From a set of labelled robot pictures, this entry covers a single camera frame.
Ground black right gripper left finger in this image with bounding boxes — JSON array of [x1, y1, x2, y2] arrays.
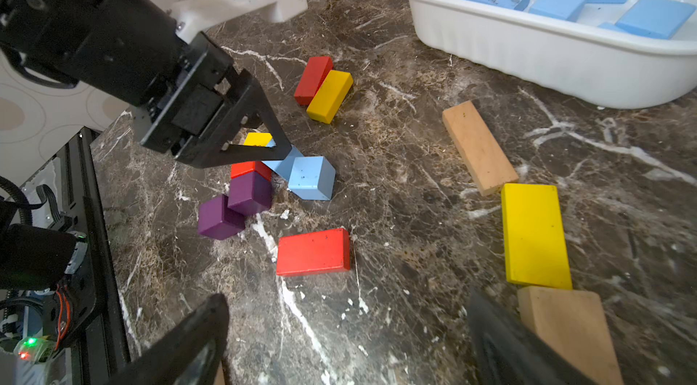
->
[[109, 294, 230, 384]]

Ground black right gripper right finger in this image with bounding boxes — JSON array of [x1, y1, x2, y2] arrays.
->
[[468, 289, 593, 384]]

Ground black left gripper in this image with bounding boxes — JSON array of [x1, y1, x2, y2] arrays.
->
[[140, 32, 292, 168]]

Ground blue cube cluster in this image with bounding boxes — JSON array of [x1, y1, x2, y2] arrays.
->
[[288, 156, 336, 201], [263, 147, 303, 182]]

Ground small blue cube front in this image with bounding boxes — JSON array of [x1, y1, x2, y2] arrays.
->
[[615, 0, 696, 40]]

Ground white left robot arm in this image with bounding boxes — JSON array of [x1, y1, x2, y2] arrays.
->
[[1, 0, 307, 168]]

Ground yellow cube left cluster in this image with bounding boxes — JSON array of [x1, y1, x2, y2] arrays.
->
[[243, 132, 275, 147]]

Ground small red cube left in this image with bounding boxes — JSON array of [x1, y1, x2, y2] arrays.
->
[[230, 161, 272, 181]]

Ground natural wood block middle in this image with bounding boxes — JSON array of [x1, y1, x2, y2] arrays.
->
[[517, 286, 624, 384]]

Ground natural wood block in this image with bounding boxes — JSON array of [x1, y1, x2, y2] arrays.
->
[[517, 286, 624, 384], [442, 101, 519, 196]]

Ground yellow flat block left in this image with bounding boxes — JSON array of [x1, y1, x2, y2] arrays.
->
[[306, 70, 353, 124]]

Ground red flat block left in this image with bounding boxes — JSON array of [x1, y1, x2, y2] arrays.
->
[[294, 56, 333, 107]]

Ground purple block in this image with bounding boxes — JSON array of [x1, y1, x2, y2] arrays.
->
[[197, 172, 272, 240]]

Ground yellow block centre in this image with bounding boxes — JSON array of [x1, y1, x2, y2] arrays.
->
[[501, 183, 573, 290]]

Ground long red block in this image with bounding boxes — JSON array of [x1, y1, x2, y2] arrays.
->
[[276, 228, 351, 277]]

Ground natural wood block rear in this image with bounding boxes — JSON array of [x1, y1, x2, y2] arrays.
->
[[442, 101, 519, 196]]

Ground white plastic tub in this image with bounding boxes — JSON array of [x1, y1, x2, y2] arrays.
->
[[409, 0, 696, 109]]

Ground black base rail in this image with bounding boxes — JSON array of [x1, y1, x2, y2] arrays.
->
[[0, 126, 132, 385]]

